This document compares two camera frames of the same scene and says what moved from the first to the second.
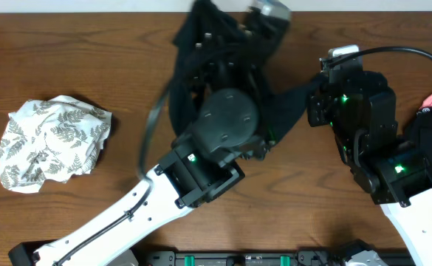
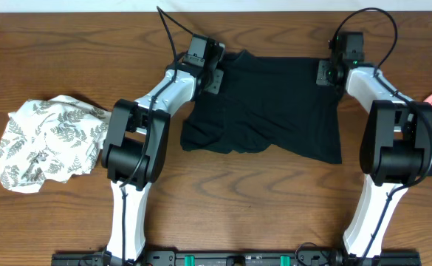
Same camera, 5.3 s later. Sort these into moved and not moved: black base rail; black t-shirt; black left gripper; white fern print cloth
Moved: black t-shirt; black left gripper
Not moved: black base rail; white fern print cloth
